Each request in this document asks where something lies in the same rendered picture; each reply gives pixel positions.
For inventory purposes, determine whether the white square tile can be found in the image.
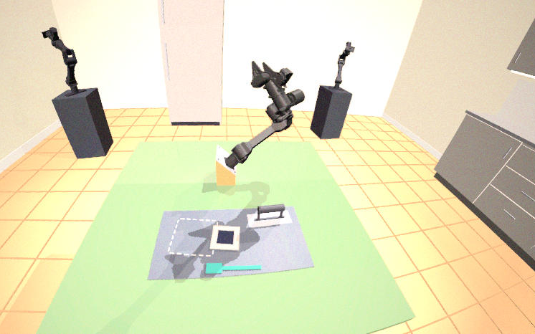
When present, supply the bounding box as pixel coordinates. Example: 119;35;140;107
210;225;240;250

